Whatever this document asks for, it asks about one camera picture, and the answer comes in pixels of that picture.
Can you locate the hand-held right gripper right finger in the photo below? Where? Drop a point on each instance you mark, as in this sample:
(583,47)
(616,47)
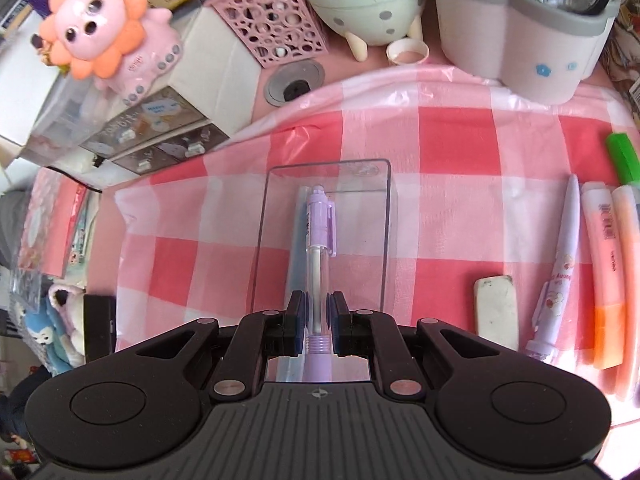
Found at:
(334,325)

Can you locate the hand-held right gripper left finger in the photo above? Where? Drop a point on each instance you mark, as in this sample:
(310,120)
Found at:
(299,325)

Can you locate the clear plastic tray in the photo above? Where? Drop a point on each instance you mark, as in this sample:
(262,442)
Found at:
(360,240)

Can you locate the lilac clip pen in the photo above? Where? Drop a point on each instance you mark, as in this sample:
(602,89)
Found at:
(320,220)

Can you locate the white eraser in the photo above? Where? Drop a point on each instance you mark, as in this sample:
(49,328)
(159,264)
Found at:
(495,310)

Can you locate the white purple cartoon pen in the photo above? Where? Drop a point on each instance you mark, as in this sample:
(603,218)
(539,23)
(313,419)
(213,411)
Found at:
(567,240)

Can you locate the pink orange highlighter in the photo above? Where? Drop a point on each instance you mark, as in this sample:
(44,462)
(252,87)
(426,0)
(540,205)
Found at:
(605,260)

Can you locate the peach highlighter orange cap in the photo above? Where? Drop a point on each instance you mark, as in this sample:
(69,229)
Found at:
(631,260)

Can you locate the green highlighter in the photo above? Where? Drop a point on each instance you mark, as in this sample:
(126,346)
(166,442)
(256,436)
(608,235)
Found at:
(625,157)

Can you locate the grey blue pen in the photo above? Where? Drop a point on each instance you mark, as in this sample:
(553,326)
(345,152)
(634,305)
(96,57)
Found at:
(298,240)

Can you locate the black block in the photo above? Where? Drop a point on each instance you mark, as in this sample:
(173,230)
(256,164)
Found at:
(100,330)

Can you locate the red white checkered cloth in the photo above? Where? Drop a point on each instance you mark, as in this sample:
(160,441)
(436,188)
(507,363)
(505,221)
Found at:
(450,150)

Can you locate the blue white plush toy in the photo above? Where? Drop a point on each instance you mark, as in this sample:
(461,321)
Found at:
(40,330)

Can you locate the pink booklet stack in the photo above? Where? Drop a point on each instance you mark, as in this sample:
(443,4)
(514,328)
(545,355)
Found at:
(50,220)

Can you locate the white drawer organizer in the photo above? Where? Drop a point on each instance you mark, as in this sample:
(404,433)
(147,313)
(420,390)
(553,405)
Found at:
(215,60)

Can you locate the grey fabric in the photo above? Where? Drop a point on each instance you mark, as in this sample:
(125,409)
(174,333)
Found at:
(12,230)

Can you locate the pink perforated pen holder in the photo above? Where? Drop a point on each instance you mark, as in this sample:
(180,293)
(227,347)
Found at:
(270,20)

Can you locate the clear storage box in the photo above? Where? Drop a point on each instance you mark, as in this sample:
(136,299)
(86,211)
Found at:
(65,115)

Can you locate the white grey flower pen holder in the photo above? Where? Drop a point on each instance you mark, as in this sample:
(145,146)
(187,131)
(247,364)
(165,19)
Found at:
(500,50)

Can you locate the white storage box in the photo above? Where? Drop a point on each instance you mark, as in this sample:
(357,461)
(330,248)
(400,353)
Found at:
(25,90)

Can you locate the pink lion toy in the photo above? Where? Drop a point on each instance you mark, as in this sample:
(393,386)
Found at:
(95,20)

